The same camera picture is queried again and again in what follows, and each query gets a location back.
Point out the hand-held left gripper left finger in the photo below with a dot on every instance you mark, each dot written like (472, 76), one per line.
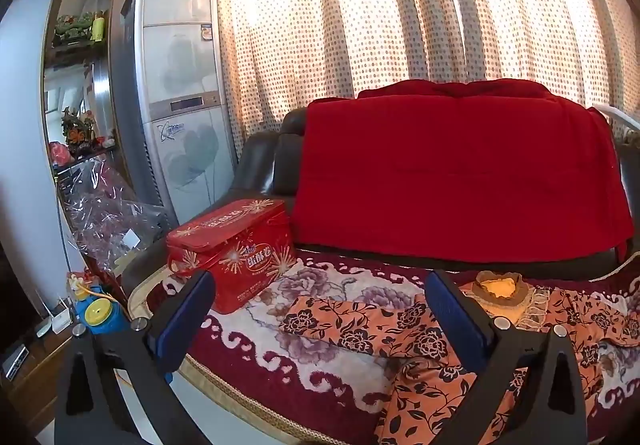
(186, 320)

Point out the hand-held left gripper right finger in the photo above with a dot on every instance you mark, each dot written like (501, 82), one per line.
(454, 320)

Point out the orange floral garment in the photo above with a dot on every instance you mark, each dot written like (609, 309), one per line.
(380, 322)

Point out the red tin box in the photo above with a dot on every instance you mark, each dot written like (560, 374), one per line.
(235, 250)

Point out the blue and yellow toy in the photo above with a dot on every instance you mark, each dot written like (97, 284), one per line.
(100, 315)

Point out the clear cellophane wrap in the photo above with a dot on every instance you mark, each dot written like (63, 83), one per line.
(110, 220)

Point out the white router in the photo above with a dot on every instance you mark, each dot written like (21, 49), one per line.
(59, 317)

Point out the floral plush blanket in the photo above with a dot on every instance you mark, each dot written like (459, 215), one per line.
(310, 360)

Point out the red blanket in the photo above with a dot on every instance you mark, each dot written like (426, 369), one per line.
(450, 165)

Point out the low wooden cabinet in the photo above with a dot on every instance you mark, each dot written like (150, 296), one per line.
(35, 385)

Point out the black leather sofa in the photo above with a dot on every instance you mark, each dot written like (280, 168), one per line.
(260, 165)

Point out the silver floor-standing air conditioner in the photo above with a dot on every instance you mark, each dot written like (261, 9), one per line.
(185, 125)

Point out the pink plastic bag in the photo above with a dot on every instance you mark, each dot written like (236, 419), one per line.
(60, 154)

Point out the artificial flower arrangement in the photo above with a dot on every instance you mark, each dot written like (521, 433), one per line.
(79, 127)

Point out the white pipe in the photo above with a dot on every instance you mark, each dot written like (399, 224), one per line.
(617, 115)

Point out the green ornament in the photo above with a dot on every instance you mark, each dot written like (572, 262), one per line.
(75, 27)

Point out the dotted white curtain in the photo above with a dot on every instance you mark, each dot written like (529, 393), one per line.
(400, 0)

